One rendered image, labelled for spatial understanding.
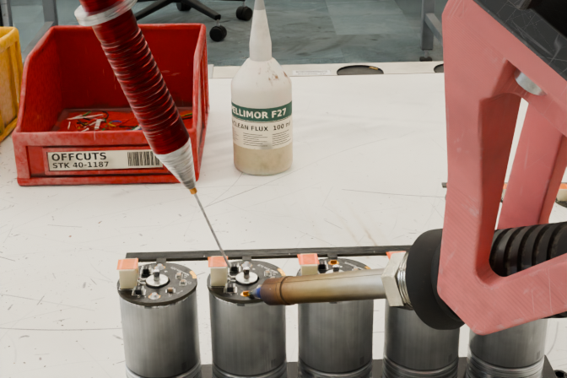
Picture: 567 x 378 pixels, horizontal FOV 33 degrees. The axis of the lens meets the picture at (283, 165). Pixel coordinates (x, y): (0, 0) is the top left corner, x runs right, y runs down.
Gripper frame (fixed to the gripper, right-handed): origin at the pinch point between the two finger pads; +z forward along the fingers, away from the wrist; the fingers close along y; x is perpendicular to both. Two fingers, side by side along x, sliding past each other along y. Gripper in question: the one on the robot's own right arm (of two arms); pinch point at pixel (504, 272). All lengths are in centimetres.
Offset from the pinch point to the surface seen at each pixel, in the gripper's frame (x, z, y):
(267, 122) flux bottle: -17.8, 18.0, -16.9
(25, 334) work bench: -12.9, 19.0, 1.0
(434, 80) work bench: -18.8, 22.2, -37.2
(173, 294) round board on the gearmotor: -7.0, 8.5, 1.5
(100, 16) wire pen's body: -10.8, 0.1, 3.9
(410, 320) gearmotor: -1.9, 6.8, -3.4
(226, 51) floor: -163, 189, -210
